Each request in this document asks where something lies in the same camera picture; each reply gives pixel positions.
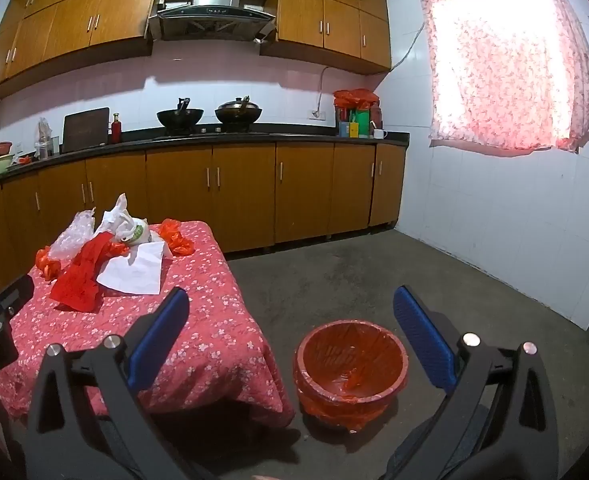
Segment red lined plastic waste bin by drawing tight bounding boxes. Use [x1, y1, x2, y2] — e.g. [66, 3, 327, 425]
[294, 319, 409, 432]

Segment grey wall wire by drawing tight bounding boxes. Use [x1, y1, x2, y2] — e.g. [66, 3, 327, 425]
[389, 22, 427, 71]

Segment white paper sheet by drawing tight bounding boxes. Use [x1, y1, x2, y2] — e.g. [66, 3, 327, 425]
[97, 241, 168, 295]

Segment black kitchen countertop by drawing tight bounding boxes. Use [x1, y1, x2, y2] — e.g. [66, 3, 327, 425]
[0, 127, 410, 191]

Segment black wok with lid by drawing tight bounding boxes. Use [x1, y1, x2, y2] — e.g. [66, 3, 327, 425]
[215, 95, 264, 126]

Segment red plastic bag over condiments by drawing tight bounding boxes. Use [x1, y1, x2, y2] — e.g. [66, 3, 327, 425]
[333, 88, 379, 109]

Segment black open wok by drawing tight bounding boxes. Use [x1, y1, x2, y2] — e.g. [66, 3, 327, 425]
[156, 97, 205, 133]

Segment wooden base cabinets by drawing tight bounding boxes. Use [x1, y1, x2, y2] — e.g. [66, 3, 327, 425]
[0, 141, 407, 306]

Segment small orange plastic bag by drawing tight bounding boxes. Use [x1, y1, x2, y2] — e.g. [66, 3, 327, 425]
[35, 246, 68, 281]

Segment dark wooden cutting board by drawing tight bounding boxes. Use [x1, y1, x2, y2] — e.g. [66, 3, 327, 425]
[60, 107, 111, 153]

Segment white power cable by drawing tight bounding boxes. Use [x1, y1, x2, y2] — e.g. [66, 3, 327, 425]
[315, 66, 330, 111]

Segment orange-red plastic bag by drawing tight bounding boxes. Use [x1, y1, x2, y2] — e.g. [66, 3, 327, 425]
[155, 219, 196, 257]

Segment red floral tablecloth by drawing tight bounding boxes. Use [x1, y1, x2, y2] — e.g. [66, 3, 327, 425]
[0, 219, 295, 428]

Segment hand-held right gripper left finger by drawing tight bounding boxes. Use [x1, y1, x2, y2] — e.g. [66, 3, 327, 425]
[24, 287, 191, 480]

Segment large red plastic bag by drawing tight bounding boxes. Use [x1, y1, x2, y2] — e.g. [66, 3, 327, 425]
[50, 232, 130, 313]

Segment gas stove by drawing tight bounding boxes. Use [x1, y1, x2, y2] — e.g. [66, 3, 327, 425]
[152, 125, 270, 140]

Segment plastic covered utensil holder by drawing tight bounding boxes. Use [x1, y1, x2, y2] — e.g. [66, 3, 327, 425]
[34, 117, 60, 160]

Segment green box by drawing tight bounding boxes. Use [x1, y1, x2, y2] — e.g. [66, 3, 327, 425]
[347, 107, 370, 138]

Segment wooden upper wall cabinets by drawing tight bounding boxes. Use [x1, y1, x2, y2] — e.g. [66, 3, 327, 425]
[0, 0, 392, 100]

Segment pink floral curtain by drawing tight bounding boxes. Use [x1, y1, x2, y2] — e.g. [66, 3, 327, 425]
[419, 0, 589, 153]

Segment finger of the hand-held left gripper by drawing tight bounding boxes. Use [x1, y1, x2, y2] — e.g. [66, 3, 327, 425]
[0, 275, 35, 320]

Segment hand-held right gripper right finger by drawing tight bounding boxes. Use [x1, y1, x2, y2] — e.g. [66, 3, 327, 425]
[380, 285, 560, 480]

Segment clear plastic bag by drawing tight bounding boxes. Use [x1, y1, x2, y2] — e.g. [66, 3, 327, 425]
[49, 208, 98, 261]

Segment white green printed plastic bag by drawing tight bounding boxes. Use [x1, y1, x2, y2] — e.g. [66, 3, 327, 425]
[94, 193, 154, 251]

